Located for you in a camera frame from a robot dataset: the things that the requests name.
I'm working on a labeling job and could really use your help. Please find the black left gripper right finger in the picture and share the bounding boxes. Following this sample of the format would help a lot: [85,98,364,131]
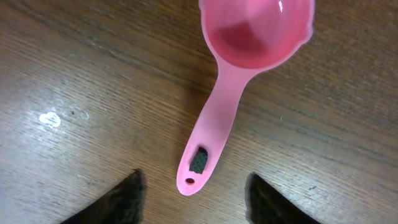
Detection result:
[245,173,320,224]

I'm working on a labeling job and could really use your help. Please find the pink plastic measuring scoop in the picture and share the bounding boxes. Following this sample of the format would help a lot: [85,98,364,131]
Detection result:
[176,0,315,196]

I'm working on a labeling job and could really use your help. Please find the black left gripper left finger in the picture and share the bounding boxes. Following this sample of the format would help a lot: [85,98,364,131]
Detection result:
[62,169,145,224]

